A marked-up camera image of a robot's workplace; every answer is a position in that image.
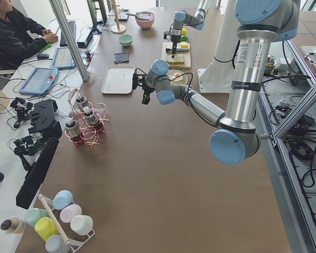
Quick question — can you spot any blue teach pendant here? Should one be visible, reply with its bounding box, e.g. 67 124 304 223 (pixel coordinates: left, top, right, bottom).
18 67 58 95
51 47 75 70

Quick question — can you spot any green lime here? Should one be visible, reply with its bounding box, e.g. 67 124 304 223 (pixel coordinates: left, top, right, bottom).
180 35 188 42

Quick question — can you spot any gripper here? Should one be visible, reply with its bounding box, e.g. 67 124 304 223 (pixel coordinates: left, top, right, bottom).
132 73 154 97
164 28 182 44

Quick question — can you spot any dark grey folded cloth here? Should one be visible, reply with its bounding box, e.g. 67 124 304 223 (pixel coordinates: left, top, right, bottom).
114 52 130 64

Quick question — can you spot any white cup drying rack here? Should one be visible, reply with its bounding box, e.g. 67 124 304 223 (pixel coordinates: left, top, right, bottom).
25 194 95 252

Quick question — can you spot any yellow plastic cup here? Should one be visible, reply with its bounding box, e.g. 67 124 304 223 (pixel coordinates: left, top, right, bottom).
34 217 59 241

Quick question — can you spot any light blue plastic cup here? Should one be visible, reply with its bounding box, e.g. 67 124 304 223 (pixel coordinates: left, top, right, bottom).
53 190 73 210

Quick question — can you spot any pink bowl with ice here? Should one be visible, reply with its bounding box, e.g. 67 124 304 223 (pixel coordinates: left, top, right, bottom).
135 11 155 29

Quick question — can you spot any half lemon slice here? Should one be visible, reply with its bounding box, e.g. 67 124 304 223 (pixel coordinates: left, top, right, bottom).
180 42 188 48

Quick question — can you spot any mint green bowl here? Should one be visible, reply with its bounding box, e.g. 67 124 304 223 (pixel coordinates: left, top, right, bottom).
118 34 133 47

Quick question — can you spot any copper wire bottle rack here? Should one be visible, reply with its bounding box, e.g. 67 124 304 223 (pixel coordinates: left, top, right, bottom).
64 88 110 148

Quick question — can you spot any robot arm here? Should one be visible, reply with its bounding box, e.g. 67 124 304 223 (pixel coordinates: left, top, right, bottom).
164 0 212 47
132 1 300 164

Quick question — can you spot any wooden mug tree stand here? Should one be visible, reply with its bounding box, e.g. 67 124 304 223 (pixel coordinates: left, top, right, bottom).
108 0 126 34

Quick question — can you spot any wooden cutting board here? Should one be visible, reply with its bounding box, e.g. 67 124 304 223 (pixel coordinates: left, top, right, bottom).
161 42 191 69

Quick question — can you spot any white plate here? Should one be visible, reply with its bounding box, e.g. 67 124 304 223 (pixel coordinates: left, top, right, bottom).
167 70 189 84

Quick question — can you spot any dark drink bottle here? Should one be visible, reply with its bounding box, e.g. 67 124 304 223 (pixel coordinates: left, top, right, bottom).
83 106 100 126

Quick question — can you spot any seated person in black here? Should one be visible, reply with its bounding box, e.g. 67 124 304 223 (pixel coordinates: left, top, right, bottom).
0 1 58 70

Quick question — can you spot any cream rabbit tray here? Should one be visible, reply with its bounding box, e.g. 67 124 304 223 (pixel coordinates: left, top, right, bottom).
101 65 135 95

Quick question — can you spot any black keyboard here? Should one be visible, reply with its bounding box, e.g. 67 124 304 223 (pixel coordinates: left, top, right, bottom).
59 20 77 47

